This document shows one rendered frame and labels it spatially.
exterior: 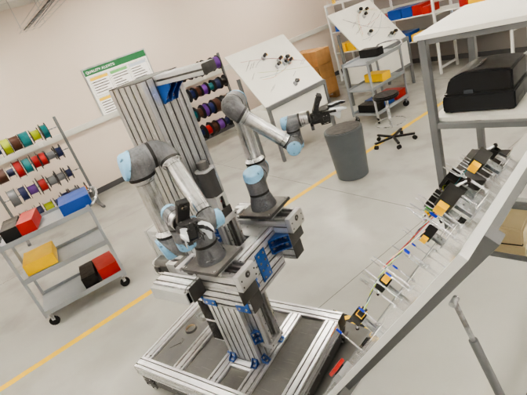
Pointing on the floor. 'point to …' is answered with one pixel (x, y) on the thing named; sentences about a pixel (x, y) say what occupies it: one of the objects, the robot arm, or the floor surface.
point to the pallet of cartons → (323, 67)
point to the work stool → (390, 116)
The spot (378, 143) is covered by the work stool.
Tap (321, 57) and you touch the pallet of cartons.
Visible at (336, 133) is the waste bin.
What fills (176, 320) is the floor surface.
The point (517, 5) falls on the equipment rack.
